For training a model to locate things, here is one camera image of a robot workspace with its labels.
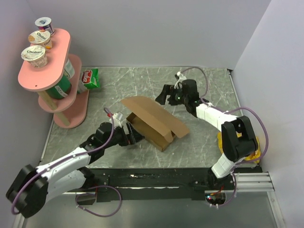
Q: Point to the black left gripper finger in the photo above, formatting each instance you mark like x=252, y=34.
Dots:
x=135, y=138
x=131, y=131

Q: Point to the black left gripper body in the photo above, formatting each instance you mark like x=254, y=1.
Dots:
x=119, y=137

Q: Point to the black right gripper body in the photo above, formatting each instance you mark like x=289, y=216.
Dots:
x=179, y=98

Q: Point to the brown cardboard paper box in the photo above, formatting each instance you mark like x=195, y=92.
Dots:
x=150, y=119

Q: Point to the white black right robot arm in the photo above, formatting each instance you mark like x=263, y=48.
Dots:
x=237, y=134

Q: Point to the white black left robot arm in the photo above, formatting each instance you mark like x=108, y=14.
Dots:
x=33, y=187

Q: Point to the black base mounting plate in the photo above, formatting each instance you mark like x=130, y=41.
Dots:
x=153, y=183

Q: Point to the green red snack bag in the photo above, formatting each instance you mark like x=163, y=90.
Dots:
x=88, y=80

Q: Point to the green cylindrical can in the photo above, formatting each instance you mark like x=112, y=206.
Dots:
x=61, y=89

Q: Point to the white green label container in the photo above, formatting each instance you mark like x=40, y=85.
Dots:
x=69, y=69

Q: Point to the yellow Lays chips bag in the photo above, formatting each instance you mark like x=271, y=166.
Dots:
x=252, y=156

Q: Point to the small electronics board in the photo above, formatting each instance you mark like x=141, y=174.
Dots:
x=215, y=198

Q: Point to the white Chobani yogurt cup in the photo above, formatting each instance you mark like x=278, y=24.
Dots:
x=35, y=55

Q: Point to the orange Chobani yogurt cup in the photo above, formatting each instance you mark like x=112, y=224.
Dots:
x=42, y=38

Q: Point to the blue white yogurt cup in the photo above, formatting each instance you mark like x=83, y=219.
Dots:
x=45, y=23

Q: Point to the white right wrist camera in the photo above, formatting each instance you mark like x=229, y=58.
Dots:
x=180, y=78

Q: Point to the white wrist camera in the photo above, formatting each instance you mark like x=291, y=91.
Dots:
x=180, y=78
x=116, y=119

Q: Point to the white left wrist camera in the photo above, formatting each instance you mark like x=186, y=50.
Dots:
x=116, y=119

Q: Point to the aluminium frame rail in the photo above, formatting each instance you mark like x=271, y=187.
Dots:
x=254, y=182

